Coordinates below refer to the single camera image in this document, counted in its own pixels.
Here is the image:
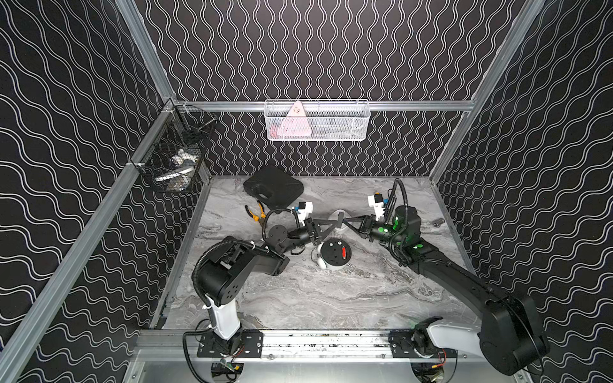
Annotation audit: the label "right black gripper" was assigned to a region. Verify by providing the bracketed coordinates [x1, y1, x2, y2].
[343, 215, 405, 249]

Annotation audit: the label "white twin bell alarm clock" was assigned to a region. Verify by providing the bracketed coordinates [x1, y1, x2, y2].
[315, 238, 352, 271]

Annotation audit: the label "white square alarm clock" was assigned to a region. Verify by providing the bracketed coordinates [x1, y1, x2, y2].
[329, 209, 348, 220]

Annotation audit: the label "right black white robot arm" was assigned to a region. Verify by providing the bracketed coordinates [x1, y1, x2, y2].
[343, 179, 551, 376]

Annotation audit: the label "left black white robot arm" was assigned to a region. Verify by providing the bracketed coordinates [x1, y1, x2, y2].
[192, 208, 345, 342]

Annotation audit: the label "pink triangular card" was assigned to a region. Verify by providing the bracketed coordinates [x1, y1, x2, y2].
[277, 101, 312, 139]

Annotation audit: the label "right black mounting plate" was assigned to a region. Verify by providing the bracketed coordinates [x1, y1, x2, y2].
[388, 330, 458, 361]

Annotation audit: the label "black mounting plate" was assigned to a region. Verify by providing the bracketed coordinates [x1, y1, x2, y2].
[388, 330, 458, 361]
[196, 330, 264, 358]

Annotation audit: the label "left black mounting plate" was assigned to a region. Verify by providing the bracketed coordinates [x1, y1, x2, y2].
[196, 330, 264, 358]

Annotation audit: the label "white items in black basket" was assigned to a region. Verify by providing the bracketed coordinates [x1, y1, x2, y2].
[154, 148, 201, 192]

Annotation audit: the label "yellow handled pliers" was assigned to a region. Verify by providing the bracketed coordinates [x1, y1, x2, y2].
[244, 200, 267, 224]

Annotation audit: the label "aluminium front rail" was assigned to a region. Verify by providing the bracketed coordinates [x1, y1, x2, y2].
[133, 328, 520, 363]

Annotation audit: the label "white wire wall basket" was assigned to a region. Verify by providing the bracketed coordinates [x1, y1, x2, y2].
[263, 99, 371, 141]

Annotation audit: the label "black wire wall basket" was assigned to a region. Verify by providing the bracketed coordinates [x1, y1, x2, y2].
[137, 105, 220, 194]

